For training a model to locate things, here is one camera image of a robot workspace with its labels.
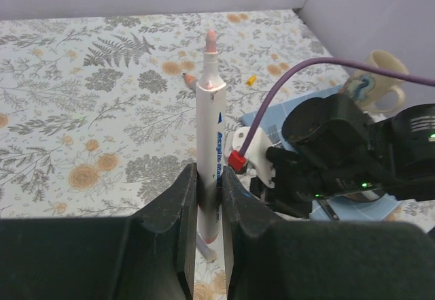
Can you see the purple highlighter pen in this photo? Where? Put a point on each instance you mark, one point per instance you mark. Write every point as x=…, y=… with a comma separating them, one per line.
x=208, y=254

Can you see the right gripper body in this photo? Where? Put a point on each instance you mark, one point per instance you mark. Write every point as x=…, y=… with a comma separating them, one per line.
x=298, y=183

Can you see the black handled fork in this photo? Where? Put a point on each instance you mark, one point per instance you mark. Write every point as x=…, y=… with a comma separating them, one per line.
x=326, y=207

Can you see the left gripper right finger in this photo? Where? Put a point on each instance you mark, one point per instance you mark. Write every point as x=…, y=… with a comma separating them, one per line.
x=268, y=257

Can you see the cream mug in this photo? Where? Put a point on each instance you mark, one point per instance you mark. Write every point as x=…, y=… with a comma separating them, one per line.
x=366, y=88

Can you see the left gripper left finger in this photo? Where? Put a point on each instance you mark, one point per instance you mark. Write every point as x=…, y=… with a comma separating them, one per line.
x=147, y=255

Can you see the white acrylic marker pink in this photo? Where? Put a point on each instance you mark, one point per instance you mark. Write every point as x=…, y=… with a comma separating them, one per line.
x=210, y=115

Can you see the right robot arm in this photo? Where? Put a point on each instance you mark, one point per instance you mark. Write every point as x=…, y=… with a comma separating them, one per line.
x=338, y=150

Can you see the floral tablecloth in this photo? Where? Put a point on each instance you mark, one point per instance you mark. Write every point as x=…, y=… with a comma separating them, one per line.
x=96, y=120

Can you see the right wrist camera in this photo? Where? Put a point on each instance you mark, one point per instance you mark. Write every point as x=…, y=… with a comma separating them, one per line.
x=255, y=155

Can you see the brown striped plate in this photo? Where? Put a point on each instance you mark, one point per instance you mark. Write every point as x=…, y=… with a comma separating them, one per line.
x=367, y=196

